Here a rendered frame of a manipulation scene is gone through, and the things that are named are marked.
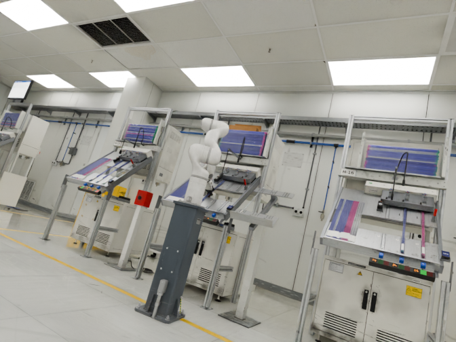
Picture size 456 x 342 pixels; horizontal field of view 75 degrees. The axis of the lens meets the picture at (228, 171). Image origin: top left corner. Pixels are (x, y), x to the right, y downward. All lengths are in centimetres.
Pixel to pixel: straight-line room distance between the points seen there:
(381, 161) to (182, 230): 170
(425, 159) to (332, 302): 130
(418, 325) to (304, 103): 336
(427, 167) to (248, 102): 322
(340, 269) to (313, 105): 292
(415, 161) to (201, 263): 198
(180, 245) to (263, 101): 358
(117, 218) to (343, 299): 241
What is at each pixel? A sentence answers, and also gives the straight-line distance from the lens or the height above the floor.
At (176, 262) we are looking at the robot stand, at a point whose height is 33.
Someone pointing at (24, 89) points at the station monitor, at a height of 212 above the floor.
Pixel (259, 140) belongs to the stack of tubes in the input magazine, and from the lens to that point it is 303.
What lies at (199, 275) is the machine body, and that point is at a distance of 287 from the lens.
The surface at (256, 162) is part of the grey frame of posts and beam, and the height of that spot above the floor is 133.
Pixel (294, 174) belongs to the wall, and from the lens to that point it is 443.
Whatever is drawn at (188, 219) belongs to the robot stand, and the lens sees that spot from 193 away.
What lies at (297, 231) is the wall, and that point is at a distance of 425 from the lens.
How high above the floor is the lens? 58
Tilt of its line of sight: 11 degrees up
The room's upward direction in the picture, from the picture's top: 15 degrees clockwise
